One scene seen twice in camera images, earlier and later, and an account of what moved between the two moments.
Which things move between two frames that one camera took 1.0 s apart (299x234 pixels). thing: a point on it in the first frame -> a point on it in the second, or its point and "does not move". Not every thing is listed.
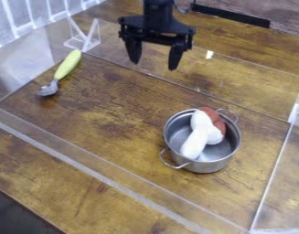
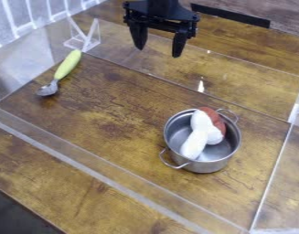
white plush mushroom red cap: [208, 131] does not move
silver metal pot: [216, 156] does not move
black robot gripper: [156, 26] -> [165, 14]
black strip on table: [233, 15] does not move
